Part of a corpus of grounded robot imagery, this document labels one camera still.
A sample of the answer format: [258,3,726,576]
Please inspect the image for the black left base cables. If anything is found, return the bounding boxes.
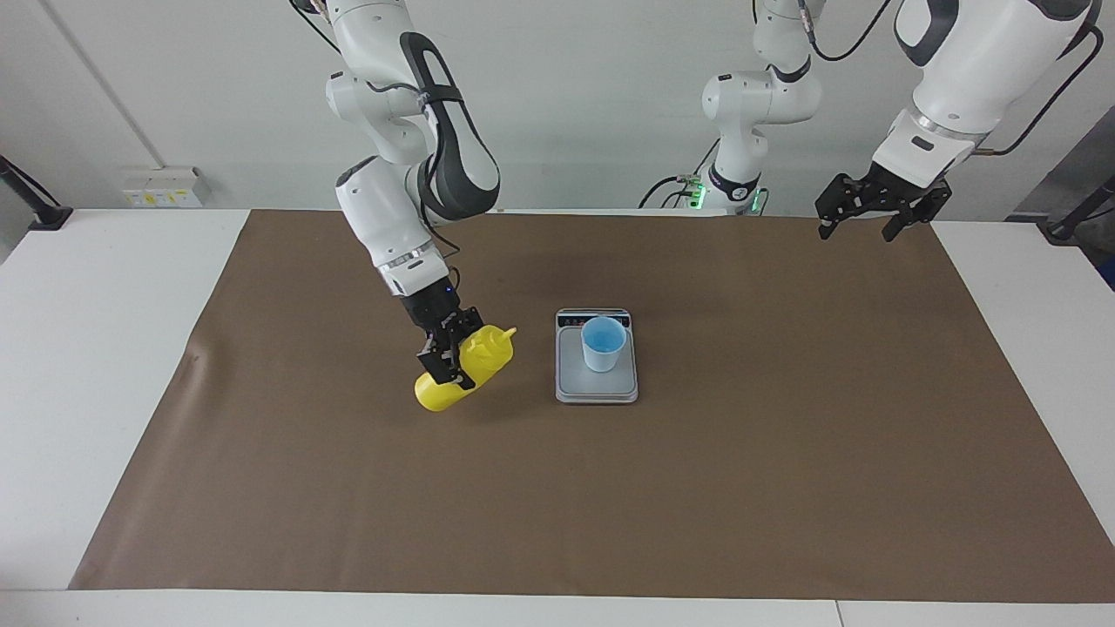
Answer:
[639,139,722,210]

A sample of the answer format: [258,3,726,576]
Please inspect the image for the black clamp stand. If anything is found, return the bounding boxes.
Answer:
[0,155,74,232]
[1037,174,1115,245]

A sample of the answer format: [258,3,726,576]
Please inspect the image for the dark grey panel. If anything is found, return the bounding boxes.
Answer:
[1006,109,1115,223]

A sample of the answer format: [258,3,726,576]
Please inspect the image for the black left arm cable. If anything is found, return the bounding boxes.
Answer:
[797,0,1105,158]

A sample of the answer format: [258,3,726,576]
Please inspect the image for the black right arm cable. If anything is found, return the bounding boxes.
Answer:
[292,0,463,293]

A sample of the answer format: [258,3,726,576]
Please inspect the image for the light blue plastic cup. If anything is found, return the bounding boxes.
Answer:
[581,316,628,374]

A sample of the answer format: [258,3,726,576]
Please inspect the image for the yellow squeeze bottle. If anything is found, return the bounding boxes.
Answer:
[414,325,517,412]

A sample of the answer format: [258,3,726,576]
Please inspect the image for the brown paper table mat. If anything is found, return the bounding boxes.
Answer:
[68,209,1115,603]

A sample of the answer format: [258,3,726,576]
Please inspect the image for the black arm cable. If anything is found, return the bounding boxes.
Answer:
[292,0,463,293]
[797,0,1105,158]

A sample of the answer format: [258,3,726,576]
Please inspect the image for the silver digital kitchen scale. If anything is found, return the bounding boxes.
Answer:
[555,308,639,405]

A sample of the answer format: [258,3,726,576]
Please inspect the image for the white wall socket box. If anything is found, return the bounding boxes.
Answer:
[122,167,212,208]

